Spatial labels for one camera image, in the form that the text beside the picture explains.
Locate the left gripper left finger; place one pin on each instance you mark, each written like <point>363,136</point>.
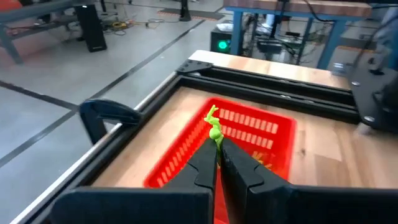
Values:
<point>202,168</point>

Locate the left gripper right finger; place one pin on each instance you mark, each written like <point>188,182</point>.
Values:
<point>236,180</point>

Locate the green plastic spider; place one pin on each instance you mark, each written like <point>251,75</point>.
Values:
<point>215,132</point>

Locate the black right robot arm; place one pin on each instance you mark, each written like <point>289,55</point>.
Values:
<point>373,90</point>

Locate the red plastic mesh basket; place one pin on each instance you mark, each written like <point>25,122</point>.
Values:
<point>280,155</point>

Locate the black box green light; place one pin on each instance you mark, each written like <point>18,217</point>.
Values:
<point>221,42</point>

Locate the black floor mat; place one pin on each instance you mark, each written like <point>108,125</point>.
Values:
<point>202,14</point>

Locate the black computer tower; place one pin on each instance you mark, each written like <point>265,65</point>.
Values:
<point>91,28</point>

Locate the wooden workbench top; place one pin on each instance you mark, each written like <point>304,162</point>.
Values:
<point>311,7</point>

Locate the grey metal bench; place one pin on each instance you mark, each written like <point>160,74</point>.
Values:
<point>31,9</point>

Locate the black frame clamp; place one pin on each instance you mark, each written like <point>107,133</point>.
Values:
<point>93,118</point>

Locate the blue-grey metal table frame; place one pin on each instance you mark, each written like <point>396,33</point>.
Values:
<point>237,34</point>

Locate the black stand post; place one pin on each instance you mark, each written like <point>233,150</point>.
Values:
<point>185,12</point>

